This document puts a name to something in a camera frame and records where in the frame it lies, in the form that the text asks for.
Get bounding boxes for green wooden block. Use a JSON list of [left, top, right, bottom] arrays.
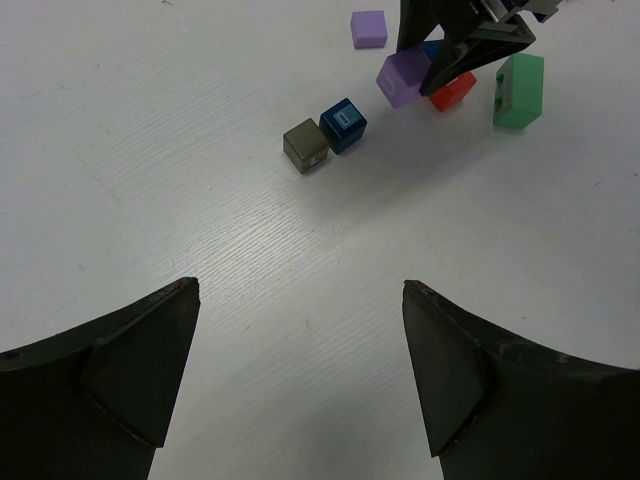
[[493, 53, 545, 130]]

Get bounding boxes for red wooden cube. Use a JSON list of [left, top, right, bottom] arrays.
[[429, 72, 477, 112]]

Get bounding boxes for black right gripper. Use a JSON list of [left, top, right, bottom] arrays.
[[396, 0, 562, 96]]

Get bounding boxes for small dark blue cube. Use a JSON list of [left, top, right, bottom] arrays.
[[319, 98, 368, 155]]

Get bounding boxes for olive wooden cube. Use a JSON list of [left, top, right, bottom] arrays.
[[283, 118, 329, 174]]

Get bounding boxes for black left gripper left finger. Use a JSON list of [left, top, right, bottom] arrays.
[[1, 277, 200, 479]]

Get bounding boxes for long dark blue block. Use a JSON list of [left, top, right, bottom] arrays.
[[421, 39, 444, 63]]

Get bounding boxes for purple wooden cube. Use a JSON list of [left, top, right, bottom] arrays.
[[376, 46, 431, 109], [350, 10, 388, 49]]

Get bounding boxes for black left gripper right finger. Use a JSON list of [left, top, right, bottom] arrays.
[[402, 280, 639, 479]]

